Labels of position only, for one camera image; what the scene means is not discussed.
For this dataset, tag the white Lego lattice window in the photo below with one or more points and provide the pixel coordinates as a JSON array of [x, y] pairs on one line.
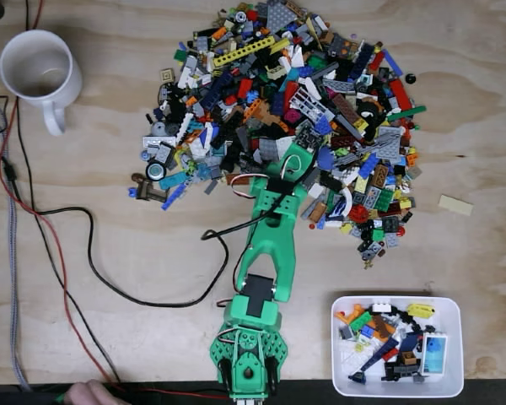
[[312, 105]]

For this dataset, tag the black Lego tyre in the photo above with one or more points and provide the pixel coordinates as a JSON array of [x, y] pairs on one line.
[[369, 114]]

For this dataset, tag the green long Lego plate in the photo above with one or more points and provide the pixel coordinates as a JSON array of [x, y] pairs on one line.
[[407, 114]]

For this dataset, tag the red Lego brick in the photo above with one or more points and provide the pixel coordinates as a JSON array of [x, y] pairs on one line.
[[400, 93]]

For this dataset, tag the teal Lego plate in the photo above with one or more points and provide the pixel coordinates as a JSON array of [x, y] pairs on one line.
[[172, 180]]

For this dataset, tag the blue narrow Lego plate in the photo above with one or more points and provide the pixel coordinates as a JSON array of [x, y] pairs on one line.
[[173, 197]]

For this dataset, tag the light grey Lego plate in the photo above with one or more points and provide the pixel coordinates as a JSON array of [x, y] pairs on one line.
[[158, 142]]

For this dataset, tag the black round Lego piece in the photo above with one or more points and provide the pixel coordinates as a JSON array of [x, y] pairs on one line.
[[410, 78]]

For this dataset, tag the grey Lego wheel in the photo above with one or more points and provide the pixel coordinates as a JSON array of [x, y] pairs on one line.
[[156, 171]]

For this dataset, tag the grey wedge Lego plate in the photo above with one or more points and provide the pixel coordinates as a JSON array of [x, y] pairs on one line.
[[281, 17]]

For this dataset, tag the brown Lego piece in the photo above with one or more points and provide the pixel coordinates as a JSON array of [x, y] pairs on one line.
[[149, 190]]

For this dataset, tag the tan square Lego tile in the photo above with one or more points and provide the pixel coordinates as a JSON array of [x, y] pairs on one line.
[[167, 75]]

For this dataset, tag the orange Lego piece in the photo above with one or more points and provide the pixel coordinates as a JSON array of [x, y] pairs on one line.
[[355, 314]]

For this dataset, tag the tan flat Lego plate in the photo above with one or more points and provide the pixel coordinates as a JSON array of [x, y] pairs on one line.
[[455, 205]]

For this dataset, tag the white small Lego brick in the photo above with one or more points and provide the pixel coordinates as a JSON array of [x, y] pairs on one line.
[[382, 307]]

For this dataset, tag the brown Lego plate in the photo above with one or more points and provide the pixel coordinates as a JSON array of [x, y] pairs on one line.
[[381, 328]]

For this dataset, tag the yellow Lego piece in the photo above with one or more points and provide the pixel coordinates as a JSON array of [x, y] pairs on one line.
[[420, 311]]

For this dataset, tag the white plastic bin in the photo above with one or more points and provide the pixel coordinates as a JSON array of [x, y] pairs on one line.
[[453, 379]]

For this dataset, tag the person's hand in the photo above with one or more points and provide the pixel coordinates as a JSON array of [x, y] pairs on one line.
[[93, 394]]

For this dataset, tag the grey large studded plate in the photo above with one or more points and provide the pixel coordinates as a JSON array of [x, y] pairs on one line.
[[390, 143]]

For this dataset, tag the yellow long Technic beam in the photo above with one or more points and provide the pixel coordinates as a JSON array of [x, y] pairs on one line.
[[244, 51]]

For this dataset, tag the dark blue long piece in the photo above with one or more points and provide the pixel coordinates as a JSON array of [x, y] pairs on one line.
[[373, 360]]

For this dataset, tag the white panel blue print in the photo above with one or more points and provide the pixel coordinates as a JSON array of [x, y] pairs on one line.
[[435, 354]]

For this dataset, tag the white ceramic mug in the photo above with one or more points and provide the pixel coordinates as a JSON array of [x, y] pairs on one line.
[[36, 69]]

